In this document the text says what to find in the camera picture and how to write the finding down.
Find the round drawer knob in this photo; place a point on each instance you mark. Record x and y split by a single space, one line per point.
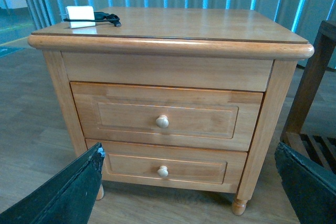
163 171
162 121

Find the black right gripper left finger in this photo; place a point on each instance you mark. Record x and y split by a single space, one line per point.
68 197

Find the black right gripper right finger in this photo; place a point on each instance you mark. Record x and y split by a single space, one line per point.
309 187

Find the lower round drawer knob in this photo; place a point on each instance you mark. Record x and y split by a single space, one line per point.
163 171

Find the wooden drawer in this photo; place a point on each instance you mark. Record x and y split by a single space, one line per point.
216 119
189 168

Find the light wooden nightstand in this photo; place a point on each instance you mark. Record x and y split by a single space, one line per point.
211 49

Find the upper round drawer knob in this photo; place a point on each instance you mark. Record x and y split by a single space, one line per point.
162 121

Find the white charger block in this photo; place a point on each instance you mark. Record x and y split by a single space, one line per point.
80 16

